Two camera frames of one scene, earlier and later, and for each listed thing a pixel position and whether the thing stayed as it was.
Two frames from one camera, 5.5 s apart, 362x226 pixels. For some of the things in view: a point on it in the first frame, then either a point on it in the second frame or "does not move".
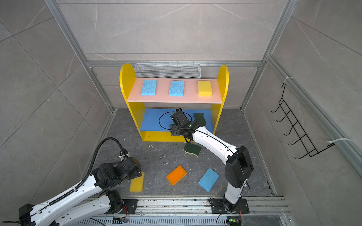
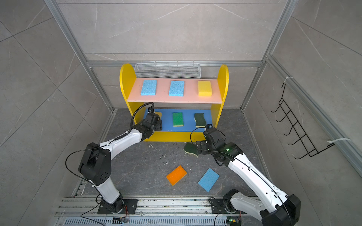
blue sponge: (148, 87) does not move
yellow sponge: (136, 184) → (160, 114)
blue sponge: (176, 88) does not move
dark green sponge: (199, 117) does not move
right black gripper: (174, 130) → (203, 144)
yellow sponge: (204, 89) does not move
